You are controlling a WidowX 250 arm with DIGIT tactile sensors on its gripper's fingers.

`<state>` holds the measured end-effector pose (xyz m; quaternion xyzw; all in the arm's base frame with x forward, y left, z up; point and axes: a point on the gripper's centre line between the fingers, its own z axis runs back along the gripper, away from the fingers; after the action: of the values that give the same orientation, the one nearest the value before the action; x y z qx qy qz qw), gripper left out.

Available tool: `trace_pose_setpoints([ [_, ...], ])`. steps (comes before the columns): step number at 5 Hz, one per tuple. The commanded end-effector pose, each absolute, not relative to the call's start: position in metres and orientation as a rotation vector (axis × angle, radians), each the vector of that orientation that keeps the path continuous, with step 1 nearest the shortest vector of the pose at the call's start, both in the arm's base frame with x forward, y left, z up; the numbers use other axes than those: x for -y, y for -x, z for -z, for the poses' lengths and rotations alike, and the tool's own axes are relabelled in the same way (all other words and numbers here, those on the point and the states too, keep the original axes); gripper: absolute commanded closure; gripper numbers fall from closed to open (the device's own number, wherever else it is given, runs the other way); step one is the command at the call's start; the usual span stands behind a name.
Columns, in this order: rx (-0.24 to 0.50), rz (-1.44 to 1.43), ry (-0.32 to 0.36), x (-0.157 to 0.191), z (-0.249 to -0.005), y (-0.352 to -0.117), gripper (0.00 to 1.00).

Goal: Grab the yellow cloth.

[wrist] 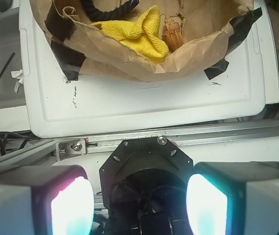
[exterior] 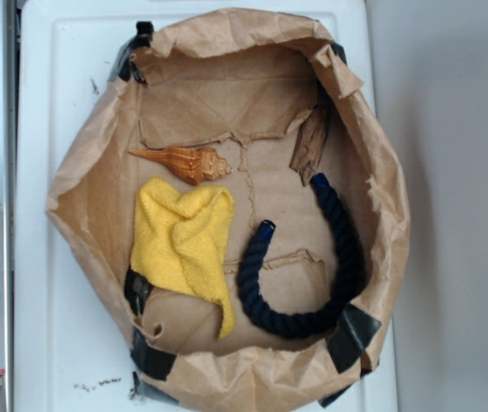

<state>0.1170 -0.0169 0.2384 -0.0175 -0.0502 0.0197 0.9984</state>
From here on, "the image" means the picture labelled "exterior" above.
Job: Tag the yellow microfiber cloth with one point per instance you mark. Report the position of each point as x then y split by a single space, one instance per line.
180 242

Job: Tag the orange spiral seashell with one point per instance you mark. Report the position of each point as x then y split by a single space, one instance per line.
193 166

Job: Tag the brown wood bark piece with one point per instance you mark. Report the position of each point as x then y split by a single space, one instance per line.
310 144

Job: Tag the white plastic bin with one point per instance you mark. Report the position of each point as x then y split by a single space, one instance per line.
69 353

